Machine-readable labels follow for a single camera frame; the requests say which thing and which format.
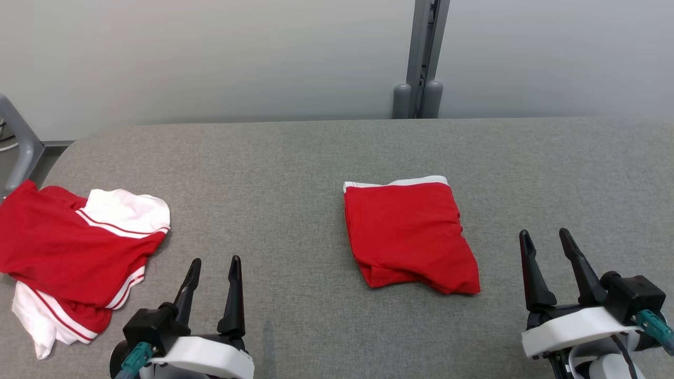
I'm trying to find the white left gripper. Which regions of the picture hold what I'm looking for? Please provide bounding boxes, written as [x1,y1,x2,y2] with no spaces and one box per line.
[150,255,255,379]

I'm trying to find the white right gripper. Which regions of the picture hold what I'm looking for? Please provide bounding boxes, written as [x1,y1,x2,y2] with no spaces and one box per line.
[519,227,641,360]

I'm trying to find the red white basketball jersey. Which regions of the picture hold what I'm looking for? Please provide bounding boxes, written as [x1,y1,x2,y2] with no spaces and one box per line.
[0,180,171,360]

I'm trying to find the red shorts white waistband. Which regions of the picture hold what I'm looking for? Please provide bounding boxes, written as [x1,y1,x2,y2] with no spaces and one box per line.
[343,175,481,296]

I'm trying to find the grey slanted partition leg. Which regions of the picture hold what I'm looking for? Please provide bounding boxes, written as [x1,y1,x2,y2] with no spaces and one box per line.
[0,94,74,200]

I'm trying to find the teal plug left camera cable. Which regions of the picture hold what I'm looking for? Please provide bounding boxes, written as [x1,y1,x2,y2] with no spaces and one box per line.
[115,341,158,379]

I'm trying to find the teal plug camera cable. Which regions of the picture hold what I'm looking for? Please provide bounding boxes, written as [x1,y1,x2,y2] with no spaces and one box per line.
[633,309,674,356]
[115,341,158,379]

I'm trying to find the teal plug right camera cable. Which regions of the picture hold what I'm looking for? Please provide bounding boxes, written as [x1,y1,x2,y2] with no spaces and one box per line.
[633,309,674,356]

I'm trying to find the grey partition post two feet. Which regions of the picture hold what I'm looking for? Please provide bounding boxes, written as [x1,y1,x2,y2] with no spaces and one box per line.
[392,0,451,119]

